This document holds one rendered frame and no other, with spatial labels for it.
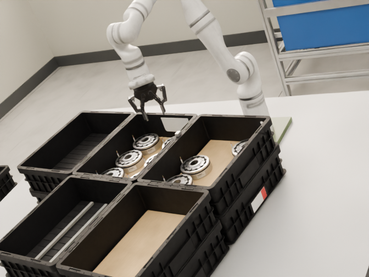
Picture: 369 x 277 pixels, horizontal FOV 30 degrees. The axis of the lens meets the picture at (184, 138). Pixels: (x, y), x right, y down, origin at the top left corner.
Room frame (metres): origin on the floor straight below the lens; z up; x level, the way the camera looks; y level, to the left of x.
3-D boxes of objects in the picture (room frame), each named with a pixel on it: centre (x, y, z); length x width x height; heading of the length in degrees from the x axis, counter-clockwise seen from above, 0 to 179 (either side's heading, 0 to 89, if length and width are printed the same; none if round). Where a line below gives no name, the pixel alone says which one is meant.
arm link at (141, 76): (2.16, 0.07, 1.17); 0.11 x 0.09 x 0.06; 1
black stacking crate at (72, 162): (2.36, 0.38, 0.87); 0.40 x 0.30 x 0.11; 136
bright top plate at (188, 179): (1.91, 0.07, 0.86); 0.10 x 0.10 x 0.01
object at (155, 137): (2.28, 0.14, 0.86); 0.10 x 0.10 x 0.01
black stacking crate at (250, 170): (1.94, -0.05, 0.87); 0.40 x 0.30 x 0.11; 136
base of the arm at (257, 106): (2.27, -0.28, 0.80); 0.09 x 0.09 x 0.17; 55
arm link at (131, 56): (2.18, 0.07, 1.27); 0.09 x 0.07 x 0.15; 50
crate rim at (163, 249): (1.66, 0.23, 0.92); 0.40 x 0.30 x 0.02; 136
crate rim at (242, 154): (1.94, -0.05, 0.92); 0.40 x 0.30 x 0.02; 136
